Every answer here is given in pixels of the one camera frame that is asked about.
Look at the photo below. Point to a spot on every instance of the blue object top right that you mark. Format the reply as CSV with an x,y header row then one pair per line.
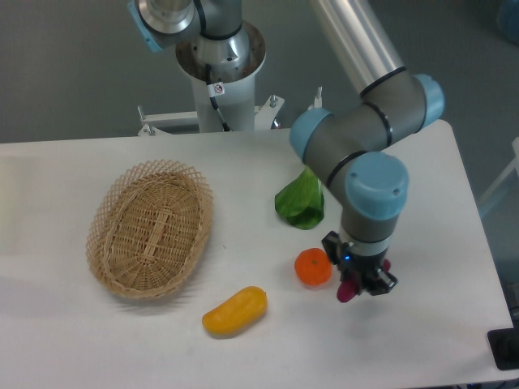
x,y
507,20

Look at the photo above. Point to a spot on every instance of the white metal bracket post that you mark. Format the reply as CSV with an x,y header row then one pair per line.
x,y
318,101

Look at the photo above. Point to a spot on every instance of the white frame at right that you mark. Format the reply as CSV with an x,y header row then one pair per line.
x,y
501,186

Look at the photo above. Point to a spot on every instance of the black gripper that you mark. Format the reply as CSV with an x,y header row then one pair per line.
x,y
348,255

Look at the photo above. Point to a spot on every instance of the green bok choy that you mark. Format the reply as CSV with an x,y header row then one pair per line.
x,y
301,203

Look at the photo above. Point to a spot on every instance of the purple sweet potato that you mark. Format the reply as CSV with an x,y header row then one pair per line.
x,y
345,294

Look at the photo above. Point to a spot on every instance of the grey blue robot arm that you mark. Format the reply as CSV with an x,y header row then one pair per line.
x,y
347,153

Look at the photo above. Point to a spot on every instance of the orange tangerine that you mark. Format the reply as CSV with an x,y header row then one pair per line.
x,y
313,267

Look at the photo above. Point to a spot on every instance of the black device at table edge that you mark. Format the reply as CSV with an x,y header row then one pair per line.
x,y
504,348

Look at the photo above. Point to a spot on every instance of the yellow mango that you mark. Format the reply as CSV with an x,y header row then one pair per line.
x,y
237,312

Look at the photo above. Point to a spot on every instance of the woven wicker basket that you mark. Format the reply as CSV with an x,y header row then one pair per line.
x,y
150,229

